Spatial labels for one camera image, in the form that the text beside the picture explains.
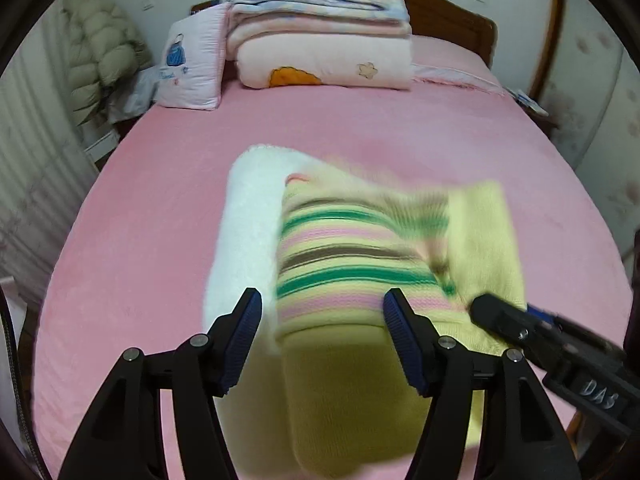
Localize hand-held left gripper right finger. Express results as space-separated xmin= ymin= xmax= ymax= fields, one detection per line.
xmin=382 ymin=287 xmax=583 ymax=480

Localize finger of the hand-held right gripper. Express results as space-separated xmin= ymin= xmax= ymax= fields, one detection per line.
xmin=525 ymin=302 xmax=576 ymax=333
xmin=470 ymin=294 xmax=548 ymax=361

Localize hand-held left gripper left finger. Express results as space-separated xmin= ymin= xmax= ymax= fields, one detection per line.
xmin=57 ymin=287 xmax=263 ymax=480

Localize yellow striped sweater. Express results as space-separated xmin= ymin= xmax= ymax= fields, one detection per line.
xmin=215 ymin=165 xmax=528 ymax=480

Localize white fluffy sweater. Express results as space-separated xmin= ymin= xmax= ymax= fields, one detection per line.
xmin=202 ymin=144 xmax=326 ymax=356

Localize floral patterned wardrobe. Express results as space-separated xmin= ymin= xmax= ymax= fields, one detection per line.
xmin=530 ymin=0 xmax=640 ymax=271

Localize blue white packet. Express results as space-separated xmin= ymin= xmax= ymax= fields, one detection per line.
xmin=510 ymin=89 xmax=548 ymax=116

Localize white plastic bag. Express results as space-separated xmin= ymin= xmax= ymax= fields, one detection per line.
xmin=107 ymin=67 xmax=162 ymax=123

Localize white pleated curtain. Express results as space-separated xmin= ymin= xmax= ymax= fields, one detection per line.
xmin=0 ymin=25 xmax=101 ymax=291

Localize pink printed pillow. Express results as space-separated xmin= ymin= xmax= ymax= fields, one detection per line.
xmin=152 ymin=2 xmax=232 ymax=111

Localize wooden headboard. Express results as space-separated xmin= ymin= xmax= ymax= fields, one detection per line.
xmin=190 ymin=0 xmax=498 ymax=68

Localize beige down jacket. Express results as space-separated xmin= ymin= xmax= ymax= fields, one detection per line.
xmin=62 ymin=0 xmax=153 ymax=126

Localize black cable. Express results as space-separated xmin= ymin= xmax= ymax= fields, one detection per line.
xmin=0 ymin=285 xmax=51 ymax=480

